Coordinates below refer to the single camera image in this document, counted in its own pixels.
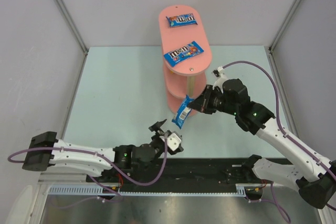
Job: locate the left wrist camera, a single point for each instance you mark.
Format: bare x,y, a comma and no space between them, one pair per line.
174,139

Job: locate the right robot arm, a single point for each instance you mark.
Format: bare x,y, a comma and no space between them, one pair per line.
309,173

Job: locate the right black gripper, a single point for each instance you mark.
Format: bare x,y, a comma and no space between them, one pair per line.
203,102

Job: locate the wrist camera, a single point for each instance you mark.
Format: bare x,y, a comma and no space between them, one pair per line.
174,139
220,78

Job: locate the pink tiered shelf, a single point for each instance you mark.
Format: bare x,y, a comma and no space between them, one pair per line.
189,76

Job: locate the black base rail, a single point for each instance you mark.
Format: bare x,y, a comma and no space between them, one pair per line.
200,172

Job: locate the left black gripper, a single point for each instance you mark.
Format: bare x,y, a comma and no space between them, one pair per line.
158,135

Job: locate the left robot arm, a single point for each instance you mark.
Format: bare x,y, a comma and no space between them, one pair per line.
45,150

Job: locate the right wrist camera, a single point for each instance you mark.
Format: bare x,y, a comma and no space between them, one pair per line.
220,78

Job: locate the blue white candy bar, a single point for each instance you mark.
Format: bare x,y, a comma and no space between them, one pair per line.
182,112

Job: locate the blue m&m bag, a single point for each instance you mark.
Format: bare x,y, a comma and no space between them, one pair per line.
181,20
181,54

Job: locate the slotted cable duct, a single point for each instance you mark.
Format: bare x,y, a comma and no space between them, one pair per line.
128,190

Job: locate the blue M&M bag on shelf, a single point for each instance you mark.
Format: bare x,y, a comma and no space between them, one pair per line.
181,54

